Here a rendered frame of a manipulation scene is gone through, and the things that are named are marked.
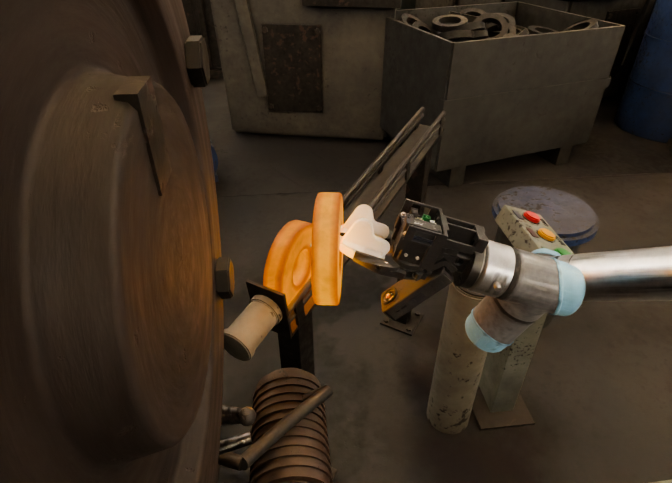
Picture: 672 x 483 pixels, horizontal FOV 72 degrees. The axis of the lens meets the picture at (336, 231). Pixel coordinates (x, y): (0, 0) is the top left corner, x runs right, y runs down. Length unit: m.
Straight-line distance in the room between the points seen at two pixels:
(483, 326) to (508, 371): 0.64
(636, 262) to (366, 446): 0.90
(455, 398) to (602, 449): 0.45
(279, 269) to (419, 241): 0.25
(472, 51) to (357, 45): 0.77
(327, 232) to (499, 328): 0.31
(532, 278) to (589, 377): 1.09
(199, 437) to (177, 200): 0.12
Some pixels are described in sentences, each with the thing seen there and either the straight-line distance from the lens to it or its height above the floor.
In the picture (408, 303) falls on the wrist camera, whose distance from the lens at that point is 0.67.
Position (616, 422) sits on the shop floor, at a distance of 1.66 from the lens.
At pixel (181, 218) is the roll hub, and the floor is 1.13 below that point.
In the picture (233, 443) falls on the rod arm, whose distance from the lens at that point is 0.40.
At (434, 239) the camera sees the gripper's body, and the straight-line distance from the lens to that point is 0.60.
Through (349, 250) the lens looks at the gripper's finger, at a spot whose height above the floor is 0.85.
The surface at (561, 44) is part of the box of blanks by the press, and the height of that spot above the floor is 0.68.
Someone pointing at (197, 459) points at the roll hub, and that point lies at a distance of 0.24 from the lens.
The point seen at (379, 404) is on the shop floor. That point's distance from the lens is 1.49.
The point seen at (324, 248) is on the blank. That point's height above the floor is 0.87.
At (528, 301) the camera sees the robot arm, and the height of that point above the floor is 0.78.
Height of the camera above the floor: 1.21
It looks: 35 degrees down
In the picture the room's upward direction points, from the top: straight up
